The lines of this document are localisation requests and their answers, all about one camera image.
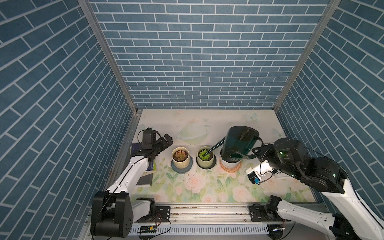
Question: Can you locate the green pot green succulent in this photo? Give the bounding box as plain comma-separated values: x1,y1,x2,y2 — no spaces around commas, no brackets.
197,147,215,161

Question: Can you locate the small green circuit board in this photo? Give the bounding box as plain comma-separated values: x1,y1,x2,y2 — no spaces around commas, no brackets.
139,226,157,235

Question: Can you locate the cream pot red succulent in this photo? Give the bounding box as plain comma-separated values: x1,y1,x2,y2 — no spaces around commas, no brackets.
171,147,191,169

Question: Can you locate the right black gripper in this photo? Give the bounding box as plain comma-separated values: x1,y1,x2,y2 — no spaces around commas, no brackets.
248,142,296,179

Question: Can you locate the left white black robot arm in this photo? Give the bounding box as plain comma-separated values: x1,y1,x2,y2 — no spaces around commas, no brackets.
90,128,173,238

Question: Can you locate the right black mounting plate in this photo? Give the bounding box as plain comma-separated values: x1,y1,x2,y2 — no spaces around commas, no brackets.
249,204,281,222

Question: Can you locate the blue grey round coaster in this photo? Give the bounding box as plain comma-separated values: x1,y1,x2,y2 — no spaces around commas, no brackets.
171,157,193,174

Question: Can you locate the dark green round saucer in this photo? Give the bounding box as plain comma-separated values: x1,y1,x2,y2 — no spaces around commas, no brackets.
196,156,217,170

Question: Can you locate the dark blue patterned book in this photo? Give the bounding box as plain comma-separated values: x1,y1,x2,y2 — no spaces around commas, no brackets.
130,143,143,158

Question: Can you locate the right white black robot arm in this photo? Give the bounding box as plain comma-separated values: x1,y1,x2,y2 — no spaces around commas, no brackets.
246,138,384,240

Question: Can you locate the dark green watering can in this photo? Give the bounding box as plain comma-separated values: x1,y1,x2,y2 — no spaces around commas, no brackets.
203,126,265,163

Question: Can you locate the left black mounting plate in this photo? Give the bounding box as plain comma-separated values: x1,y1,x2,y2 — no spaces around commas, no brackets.
149,206,171,224

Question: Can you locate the white pot orange succulent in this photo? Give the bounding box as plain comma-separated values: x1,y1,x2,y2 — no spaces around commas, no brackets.
220,148,242,171

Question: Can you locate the black mounting plate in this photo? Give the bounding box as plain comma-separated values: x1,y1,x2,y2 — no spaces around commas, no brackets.
249,204,281,222
149,206,171,224

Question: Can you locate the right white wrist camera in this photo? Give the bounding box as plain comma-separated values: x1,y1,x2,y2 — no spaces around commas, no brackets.
246,168,274,185

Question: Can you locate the orange round coaster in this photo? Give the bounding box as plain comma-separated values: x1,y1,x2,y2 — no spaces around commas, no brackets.
220,159,242,173

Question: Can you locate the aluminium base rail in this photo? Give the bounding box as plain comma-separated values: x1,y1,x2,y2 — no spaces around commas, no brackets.
128,203,331,226

